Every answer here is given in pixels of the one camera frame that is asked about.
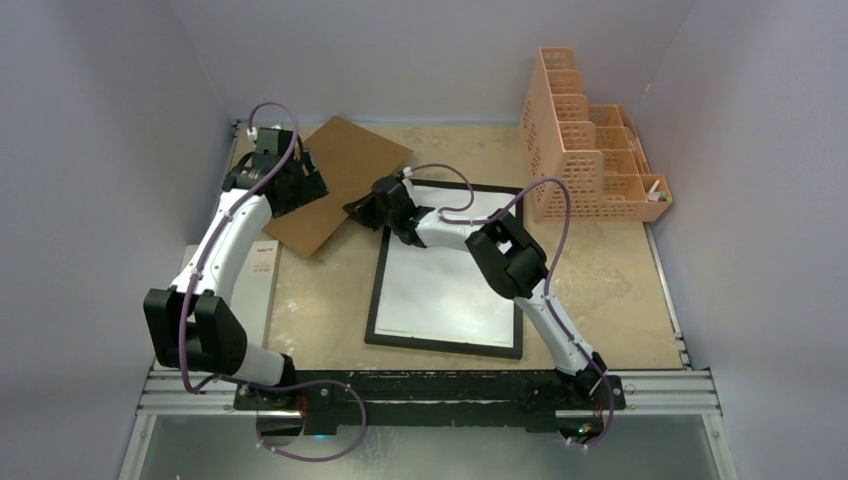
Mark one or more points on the sunflower photo print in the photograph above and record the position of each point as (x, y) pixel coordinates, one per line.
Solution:
(450, 278)

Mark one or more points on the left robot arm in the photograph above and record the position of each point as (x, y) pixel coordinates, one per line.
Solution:
(242, 212)

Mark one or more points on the small items in organizer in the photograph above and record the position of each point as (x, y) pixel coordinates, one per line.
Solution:
(658, 192)

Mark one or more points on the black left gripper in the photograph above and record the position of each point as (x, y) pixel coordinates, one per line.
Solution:
(312, 187)

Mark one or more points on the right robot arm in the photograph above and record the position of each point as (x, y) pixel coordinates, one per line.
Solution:
(513, 264)

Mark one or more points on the black picture frame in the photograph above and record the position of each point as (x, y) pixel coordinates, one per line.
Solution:
(450, 278)

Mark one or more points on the orange plastic organizer basket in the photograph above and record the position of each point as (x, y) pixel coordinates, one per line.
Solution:
(594, 149)

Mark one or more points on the white sheet on table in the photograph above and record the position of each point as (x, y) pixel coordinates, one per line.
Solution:
(225, 333)

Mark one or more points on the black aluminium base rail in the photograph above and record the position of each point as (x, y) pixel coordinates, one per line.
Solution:
(538, 401)

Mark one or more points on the brown frame backing board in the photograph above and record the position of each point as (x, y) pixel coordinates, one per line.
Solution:
(350, 159)

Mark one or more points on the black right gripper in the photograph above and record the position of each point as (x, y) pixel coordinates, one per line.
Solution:
(366, 210)

